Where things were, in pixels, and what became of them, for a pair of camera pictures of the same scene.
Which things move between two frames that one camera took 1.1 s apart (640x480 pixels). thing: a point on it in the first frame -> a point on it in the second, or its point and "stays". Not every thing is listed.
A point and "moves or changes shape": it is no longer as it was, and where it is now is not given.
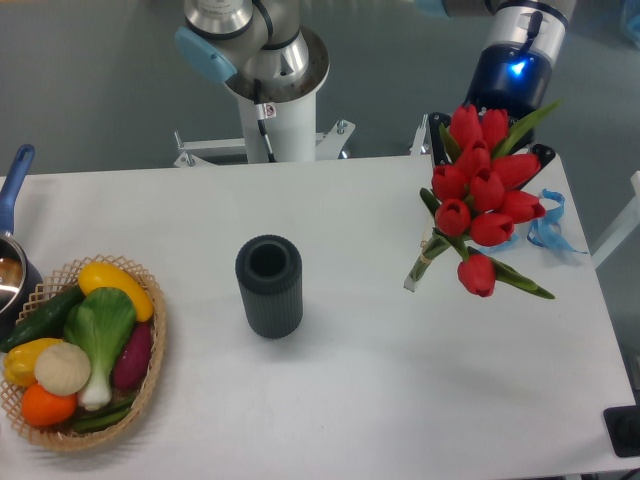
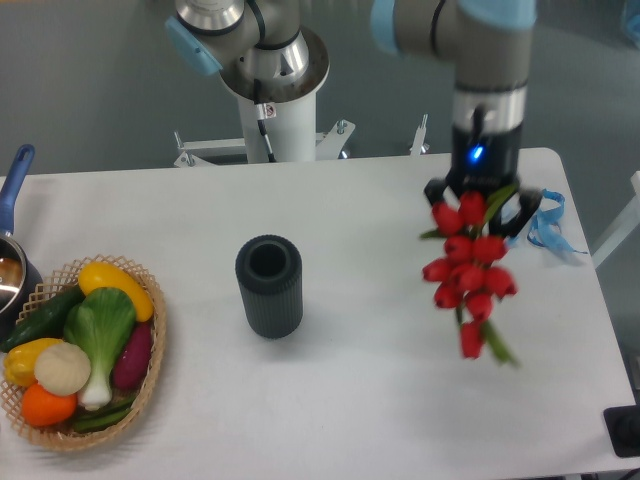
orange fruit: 43,409 stays
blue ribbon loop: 546,231 stays
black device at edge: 623,424 stays
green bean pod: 104,418 stays
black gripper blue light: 511,77 -> 484,162
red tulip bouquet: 480,193 moves or changes shape
